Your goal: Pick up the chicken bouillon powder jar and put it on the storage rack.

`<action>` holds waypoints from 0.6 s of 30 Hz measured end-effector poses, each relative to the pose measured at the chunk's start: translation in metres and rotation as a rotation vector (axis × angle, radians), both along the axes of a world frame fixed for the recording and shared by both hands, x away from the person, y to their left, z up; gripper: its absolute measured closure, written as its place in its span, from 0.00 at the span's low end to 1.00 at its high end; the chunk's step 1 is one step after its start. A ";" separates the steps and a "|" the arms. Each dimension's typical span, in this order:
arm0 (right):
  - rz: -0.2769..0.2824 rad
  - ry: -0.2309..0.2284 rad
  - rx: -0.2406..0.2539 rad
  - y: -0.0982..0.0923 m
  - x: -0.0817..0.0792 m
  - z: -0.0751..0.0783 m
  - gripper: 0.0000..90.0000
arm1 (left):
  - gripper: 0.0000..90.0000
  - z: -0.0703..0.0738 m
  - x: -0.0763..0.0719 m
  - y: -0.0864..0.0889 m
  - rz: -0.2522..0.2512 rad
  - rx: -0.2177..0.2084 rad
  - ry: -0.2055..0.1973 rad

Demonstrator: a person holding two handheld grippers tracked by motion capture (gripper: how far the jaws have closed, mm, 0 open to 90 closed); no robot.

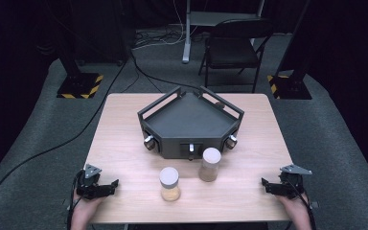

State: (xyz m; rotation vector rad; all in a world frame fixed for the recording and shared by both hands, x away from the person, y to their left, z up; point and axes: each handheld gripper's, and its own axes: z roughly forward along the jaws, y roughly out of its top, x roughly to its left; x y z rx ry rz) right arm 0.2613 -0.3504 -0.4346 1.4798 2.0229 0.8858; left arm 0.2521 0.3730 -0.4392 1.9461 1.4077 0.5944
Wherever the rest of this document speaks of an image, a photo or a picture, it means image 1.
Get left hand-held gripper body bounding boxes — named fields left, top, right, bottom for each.
left=75, top=163, right=110, bottom=201

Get black corner shelf rack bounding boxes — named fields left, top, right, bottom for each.
left=136, top=84, right=245, bottom=161

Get black stand with striped base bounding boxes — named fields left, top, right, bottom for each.
left=266, top=0, right=313, bottom=101
left=44, top=0, right=104, bottom=100

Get white floor cables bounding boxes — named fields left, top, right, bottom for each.
left=133, top=0, right=193, bottom=51

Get long black floor cable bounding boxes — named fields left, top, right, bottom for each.
left=0, top=56, right=129, bottom=230

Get black folding chair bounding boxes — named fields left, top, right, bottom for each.
left=198, top=18, right=275, bottom=94

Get person's left hand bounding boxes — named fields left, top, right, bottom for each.
left=72, top=193, right=107, bottom=222

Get white-lidded jar with yellow contents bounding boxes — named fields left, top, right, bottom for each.
left=159, top=166, right=182, bottom=202

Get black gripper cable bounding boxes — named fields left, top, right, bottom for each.
left=284, top=177, right=318, bottom=230
left=66, top=170, right=86, bottom=230

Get grey metal desk stand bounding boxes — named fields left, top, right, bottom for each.
left=181, top=0, right=266, bottom=64

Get white-lidded jar with brown contents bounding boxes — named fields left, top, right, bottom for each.
left=198, top=147, right=222, bottom=183

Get person's right hand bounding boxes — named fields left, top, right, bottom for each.
left=275, top=191, right=311, bottom=220

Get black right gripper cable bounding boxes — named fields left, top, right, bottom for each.
left=284, top=177, right=318, bottom=230

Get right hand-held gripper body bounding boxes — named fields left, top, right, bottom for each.
left=278, top=164, right=313, bottom=200

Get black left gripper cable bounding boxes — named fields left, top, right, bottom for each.
left=66, top=170, right=86, bottom=230

